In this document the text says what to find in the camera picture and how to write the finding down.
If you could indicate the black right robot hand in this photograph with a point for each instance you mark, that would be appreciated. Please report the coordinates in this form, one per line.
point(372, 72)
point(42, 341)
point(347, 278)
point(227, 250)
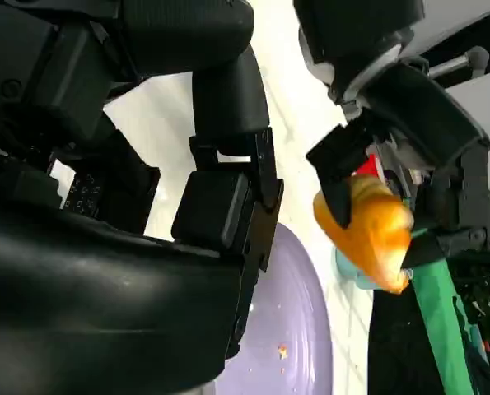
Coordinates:
point(84, 288)

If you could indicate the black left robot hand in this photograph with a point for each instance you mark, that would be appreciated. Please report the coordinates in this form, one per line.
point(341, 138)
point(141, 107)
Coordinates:
point(434, 136)

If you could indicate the orange and white bread roll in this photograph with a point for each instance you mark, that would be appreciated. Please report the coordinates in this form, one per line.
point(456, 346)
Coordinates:
point(376, 230)

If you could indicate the pale green mug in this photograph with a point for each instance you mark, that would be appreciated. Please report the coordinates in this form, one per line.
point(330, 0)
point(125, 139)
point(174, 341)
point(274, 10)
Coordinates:
point(351, 271)

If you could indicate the green cloth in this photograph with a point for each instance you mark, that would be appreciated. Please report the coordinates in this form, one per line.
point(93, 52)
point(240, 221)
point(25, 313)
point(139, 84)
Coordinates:
point(438, 312)

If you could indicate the lilac plate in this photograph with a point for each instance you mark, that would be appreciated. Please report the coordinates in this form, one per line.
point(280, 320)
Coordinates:
point(294, 288)

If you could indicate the small yellow crumb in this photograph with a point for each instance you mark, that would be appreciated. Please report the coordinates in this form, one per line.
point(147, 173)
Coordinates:
point(283, 351)

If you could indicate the black cloth backdrop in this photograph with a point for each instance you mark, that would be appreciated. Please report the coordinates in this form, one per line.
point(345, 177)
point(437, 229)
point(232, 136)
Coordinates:
point(393, 349)

